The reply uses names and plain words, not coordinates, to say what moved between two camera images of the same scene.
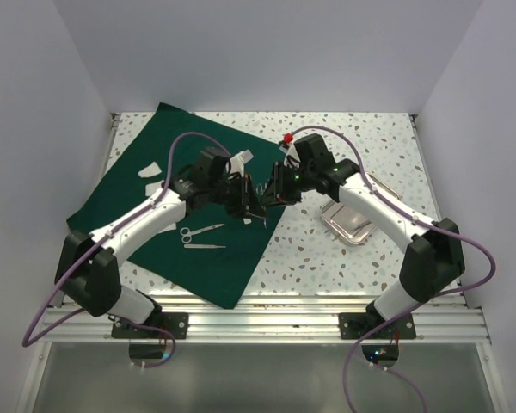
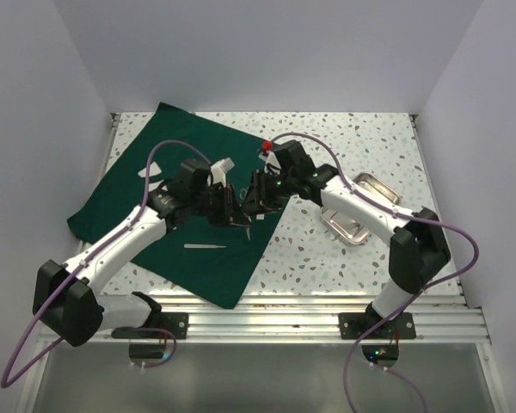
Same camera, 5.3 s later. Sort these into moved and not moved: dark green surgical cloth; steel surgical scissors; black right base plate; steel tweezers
Moved: steel surgical scissors
Not moved: dark green surgical cloth; steel tweezers; black right base plate
